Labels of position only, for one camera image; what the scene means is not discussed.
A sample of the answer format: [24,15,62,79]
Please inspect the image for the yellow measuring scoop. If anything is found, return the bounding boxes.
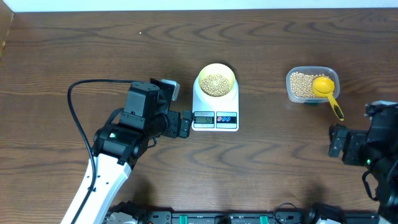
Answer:
[312,77,345,121]

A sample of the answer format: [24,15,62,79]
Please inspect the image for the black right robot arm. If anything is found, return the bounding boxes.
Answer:
[328,101,397,223]

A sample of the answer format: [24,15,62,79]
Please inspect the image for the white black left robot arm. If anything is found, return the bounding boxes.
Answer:
[62,79,193,223]

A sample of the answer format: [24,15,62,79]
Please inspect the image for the white digital kitchen scale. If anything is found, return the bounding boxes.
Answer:
[192,75,239,132]

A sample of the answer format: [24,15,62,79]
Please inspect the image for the soybeans in yellow bowl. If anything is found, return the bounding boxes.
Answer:
[200,74,233,97]

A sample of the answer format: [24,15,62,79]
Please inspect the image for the yellow plastic bowl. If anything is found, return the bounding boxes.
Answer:
[198,63,236,91]

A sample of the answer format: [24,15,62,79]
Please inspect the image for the clear container of soybeans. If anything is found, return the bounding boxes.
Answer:
[286,66,340,103]

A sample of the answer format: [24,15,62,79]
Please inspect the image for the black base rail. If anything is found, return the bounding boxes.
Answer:
[102,201,381,224]

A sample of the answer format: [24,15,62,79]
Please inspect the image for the black left camera cable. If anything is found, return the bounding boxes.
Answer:
[67,79,134,224]

